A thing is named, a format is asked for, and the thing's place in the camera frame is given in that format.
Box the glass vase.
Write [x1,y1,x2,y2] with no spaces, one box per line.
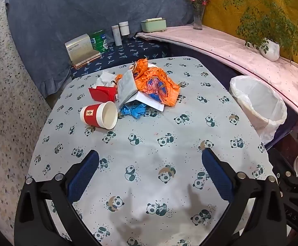
[193,4,205,30]

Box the navy palm print cloth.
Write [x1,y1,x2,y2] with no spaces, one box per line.
[71,37,170,79]

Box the white box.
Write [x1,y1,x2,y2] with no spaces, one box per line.
[125,92,165,112]

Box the white paper towel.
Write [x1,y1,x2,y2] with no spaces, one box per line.
[90,70,119,89]

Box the white bottle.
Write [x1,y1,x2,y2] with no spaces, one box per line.
[111,25,122,47]

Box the beige carton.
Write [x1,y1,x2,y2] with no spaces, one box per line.
[64,34,94,63]

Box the red paper carton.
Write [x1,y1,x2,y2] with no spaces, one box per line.
[88,86,117,102]

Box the orange plastic bag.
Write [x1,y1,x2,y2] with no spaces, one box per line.
[131,58,181,107]

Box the red paper cup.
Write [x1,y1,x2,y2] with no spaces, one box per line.
[80,101,118,130]

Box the pale green tissue box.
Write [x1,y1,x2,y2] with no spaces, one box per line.
[141,17,167,33]

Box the yellow cloth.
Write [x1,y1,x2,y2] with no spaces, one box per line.
[204,0,298,67]

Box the white lidded jar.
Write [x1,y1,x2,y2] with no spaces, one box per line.
[119,21,130,43]

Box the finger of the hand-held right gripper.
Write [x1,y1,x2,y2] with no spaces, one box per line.
[276,170,298,237]

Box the thick book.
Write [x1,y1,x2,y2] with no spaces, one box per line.
[72,50,102,67]

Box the blue measuring tape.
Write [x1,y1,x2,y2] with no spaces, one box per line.
[119,104,152,120]

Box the panda print tablecloth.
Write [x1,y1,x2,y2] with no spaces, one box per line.
[26,56,278,246]

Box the dark purple cloth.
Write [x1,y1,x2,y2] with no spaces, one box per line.
[168,42,298,150]

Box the pink cloth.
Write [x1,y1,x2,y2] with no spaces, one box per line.
[135,24,298,123]

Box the green leafy plant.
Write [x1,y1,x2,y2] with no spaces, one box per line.
[223,0,298,64]

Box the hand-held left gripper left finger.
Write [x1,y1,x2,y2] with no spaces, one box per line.
[14,150,100,246]

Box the thin orange book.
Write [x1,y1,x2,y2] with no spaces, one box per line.
[72,61,90,70]

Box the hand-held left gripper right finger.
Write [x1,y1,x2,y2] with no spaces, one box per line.
[201,148,286,246]

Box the blue-grey cloth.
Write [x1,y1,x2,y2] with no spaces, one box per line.
[4,0,207,99]

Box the green tin can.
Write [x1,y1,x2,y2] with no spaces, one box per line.
[89,29,109,53]

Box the waste bin with white liner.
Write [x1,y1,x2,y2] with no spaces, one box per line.
[229,75,288,145]

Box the grey foil pouch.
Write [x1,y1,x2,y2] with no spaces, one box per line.
[116,70,139,108]

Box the floral print cloth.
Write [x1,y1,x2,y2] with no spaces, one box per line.
[0,0,52,236]

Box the white plant pot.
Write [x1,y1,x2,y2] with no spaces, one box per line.
[259,38,281,62]

